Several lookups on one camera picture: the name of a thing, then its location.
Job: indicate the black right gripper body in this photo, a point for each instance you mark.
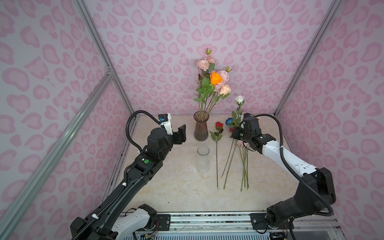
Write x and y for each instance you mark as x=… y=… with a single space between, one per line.
x=239 y=134

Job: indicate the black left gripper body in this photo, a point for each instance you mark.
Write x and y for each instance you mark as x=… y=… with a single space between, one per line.
x=177 y=138

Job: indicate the pink ribbed glass vase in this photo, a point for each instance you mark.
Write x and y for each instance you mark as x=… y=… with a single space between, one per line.
x=201 y=129

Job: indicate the tall clear ribbed glass vase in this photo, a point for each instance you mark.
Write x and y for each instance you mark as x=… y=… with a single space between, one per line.
x=203 y=161

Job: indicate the white rose spray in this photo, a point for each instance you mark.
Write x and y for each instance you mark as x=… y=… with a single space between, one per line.
x=237 y=115

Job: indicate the peach rose stem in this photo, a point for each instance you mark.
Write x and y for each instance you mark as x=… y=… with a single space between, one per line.
x=223 y=91

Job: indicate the orange flower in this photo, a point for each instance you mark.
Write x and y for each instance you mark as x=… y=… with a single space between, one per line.
x=207 y=94

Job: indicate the pink peony flower spray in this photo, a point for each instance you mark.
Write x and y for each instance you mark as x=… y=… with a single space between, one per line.
x=225 y=78

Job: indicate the pink rose bud spray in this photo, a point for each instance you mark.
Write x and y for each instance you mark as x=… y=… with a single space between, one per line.
x=206 y=64

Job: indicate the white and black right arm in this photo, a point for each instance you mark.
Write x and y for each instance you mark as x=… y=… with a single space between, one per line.
x=315 y=193

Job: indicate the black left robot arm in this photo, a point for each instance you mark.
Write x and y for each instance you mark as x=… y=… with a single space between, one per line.
x=105 y=223

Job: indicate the red rose stem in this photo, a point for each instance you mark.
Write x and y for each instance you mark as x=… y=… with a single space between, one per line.
x=216 y=136

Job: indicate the pile of green flower stems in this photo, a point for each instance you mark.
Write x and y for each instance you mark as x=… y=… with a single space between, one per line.
x=237 y=163

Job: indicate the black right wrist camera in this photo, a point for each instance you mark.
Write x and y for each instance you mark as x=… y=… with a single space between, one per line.
x=250 y=125

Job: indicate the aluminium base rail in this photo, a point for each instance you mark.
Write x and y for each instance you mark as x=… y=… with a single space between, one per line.
x=237 y=226

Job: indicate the aluminium frame corner post left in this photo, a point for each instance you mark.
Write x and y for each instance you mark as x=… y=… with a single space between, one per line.
x=100 y=46

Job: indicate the aluminium frame post right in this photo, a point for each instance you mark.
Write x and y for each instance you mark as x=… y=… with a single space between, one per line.
x=328 y=19

